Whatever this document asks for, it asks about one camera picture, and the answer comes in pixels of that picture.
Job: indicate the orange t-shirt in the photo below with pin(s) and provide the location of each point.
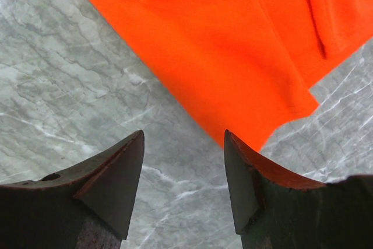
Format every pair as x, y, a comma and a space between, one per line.
246, 66

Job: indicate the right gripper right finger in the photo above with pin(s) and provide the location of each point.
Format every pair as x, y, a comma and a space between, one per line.
274, 207

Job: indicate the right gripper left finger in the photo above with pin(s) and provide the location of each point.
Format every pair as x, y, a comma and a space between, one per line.
88, 205

